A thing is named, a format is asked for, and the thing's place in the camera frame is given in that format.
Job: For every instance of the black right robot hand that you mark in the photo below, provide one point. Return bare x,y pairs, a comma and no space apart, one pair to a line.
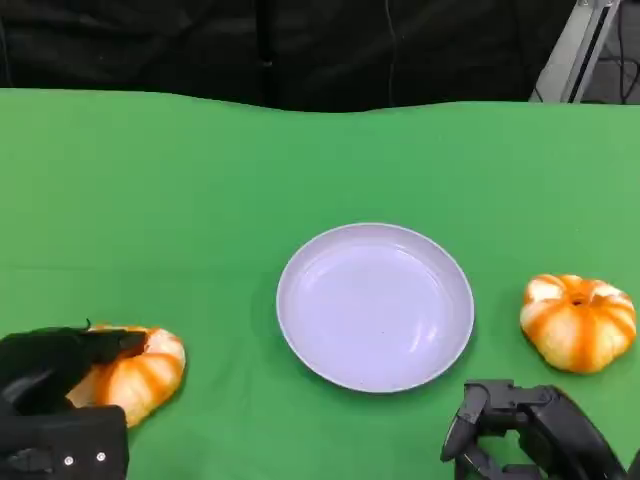
560,435

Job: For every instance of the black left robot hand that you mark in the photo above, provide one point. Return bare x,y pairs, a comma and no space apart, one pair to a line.
40,360

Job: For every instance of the orange and white bread roll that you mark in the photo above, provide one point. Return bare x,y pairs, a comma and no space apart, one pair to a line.
580,325
145,375

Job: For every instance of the lilac plate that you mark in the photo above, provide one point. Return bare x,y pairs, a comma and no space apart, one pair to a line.
375,310

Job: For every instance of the black backdrop curtain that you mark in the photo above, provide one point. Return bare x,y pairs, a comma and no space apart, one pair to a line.
200,45

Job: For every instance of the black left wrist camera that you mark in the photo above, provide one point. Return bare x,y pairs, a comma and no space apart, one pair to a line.
75,445

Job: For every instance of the silver metal frame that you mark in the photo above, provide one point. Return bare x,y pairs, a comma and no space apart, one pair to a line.
565,60

